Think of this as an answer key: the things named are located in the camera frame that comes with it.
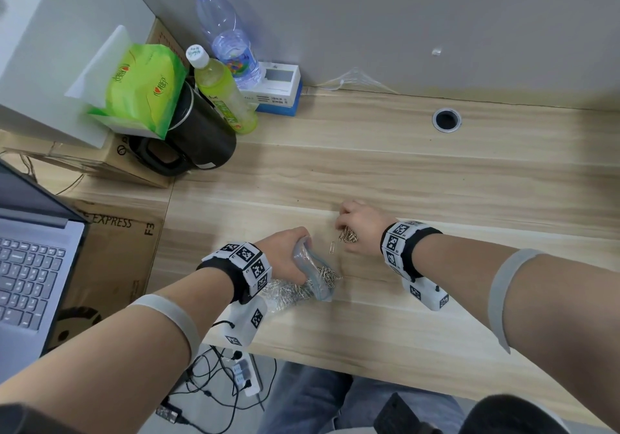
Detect person's right hand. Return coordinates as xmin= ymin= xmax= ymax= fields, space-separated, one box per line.
xmin=335 ymin=200 xmax=398 ymax=257

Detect person's left hand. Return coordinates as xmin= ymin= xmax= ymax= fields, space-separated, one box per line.
xmin=254 ymin=227 xmax=313 ymax=285

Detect pile of silver paper clips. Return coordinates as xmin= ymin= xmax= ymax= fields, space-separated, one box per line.
xmin=328 ymin=227 xmax=360 ymax=255
xmin=263 ymin=263 xmax=340 ymax=311

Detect clear plastic zip bag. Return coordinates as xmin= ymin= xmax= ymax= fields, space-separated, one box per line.
xmin=261 ymin=236 xmax=342 ymax=313

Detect person's left forearm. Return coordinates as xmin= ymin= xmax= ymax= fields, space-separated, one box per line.
xmin=0 ymin=269 xmax=233 ymax=434

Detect person's right forearm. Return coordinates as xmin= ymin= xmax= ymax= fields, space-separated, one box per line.
xmin=411 ymin=232 xmax=620 ymax=429

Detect person's dark right sleeve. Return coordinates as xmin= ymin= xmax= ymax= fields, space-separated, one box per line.
xmin=457 ymin=393 xmax=572 ymax=434

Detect person's dark sleeve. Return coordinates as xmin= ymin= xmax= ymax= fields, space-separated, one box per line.
xmin=0 ymin=402 xmax=74 ymax=434
xmin=457 ymin=393 xmax=572 ymax=434

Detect person's dark left sleeve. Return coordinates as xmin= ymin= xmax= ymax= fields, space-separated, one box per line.
xmin=0 ymin=402 xmax=74 ymax=434

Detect black right wristband with markers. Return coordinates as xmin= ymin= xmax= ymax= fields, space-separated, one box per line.
xmin=380 ymin=220 xmax=443 ymax=282

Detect black wristband with markers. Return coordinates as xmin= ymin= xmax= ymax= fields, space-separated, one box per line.
xmin=196 ymin=241 xmax=273 ymax=305
xmin=380 ymin=220 xmax=443 ymax=282

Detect light wooden table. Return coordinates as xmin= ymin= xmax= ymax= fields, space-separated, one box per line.
xmin=0 ymin=87 xmax=620 ymax=434

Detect black left wristband with markers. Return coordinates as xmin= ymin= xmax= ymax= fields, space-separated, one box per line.
xmin=196 ymin=241 xmax=273 ymax=305

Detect white power strip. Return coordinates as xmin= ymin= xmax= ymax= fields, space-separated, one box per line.
xmin=227 ymin=353 xmax=262 ymax=397

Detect crumpled clear plastic wrap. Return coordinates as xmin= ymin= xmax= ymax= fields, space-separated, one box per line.
xmin=315 ymin=68 xmax=398 ymax=94

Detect black kettle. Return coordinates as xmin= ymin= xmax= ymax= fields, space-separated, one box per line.
xmin=128 ymin=79 xmax=237 ymax=178

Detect white and blue box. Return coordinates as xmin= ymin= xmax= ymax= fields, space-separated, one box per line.
xmin=240 ymin=61 xmax=304 ymax=118

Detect brown cardboard box black print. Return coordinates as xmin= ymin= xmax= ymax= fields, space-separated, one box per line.
xmin=43 ymin=201 xmax=165 ymax=352

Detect yellow-green drink bottle white cap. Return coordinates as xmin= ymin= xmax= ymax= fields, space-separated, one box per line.
xmin=186 ymin=45 xmax=259 ymax=135

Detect brown box with circle logo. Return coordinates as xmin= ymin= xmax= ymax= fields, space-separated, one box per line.
xmin=0 ymin=130 xmax=173 ymax=189

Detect small black plug device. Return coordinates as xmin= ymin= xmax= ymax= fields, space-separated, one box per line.
xmin=154 ymin=402 xmax=185 ymax=425

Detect black office chair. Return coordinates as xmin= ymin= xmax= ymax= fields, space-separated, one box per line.
xmin=373 ymin=392 xmax=442 ymax=434

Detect green tissue pack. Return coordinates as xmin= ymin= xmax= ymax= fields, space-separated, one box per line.
xmin=87 ymin=43 xmax=189 ymax=140

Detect clear water bottle purple cap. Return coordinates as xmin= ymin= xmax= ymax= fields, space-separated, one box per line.
xmin=189 ymin=0 xmax=262 ymax=92

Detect brown printed carton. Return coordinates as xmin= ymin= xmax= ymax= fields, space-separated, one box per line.
xmin=147 ymin=17 xmax=190 ymax=71

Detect grey laptop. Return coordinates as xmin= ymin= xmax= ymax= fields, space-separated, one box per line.
xmin=0 ymin=160 xmax=90 ymax=384

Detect white sheet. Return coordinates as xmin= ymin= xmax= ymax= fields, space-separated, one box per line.
xmin=64 ymin=24 xmax=134 ymax=110

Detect large white cabinet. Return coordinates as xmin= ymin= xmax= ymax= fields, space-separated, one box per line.
xmin=0 ymin=0 xmax=157 ymax=150

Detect white left wrist camera block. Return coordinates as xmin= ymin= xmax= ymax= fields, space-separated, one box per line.
xmin=223 ymin=295 xmax=268 ymax=347

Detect white wrist camera block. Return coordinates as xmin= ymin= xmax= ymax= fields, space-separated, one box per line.
xmin=223 ymin=295 xmax=268 ymax=347
xmin=402 ymin=276 xmax=450 ymax=313

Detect white right wrist camera block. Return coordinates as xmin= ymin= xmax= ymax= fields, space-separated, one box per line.
xmin=402 ymin=276 xmax=450 ymax=313

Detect round silver cable grommet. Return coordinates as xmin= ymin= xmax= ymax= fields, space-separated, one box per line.
xmin=431 ymin=107 xmax=462 ymax=134

